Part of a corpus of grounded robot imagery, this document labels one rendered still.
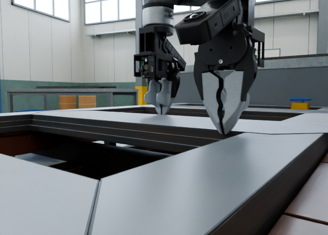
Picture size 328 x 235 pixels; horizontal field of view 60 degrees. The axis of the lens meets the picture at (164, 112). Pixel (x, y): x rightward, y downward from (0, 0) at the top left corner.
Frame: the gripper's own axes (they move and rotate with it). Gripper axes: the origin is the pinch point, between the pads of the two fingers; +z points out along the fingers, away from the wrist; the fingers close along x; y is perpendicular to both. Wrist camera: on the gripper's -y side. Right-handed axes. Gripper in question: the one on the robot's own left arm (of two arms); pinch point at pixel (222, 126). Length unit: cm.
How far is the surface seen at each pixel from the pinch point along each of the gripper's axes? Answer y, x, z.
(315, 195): -11.9, -13.6, 3.7
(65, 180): -26.8, -1.5, 0.9
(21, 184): -28.8, 0.1, 0.9
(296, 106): 69, 4, 0
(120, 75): 787, 798, -74
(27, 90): 153, 336, -7
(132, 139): -0.3, 16.9, 3.5
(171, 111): 46, 40, 2
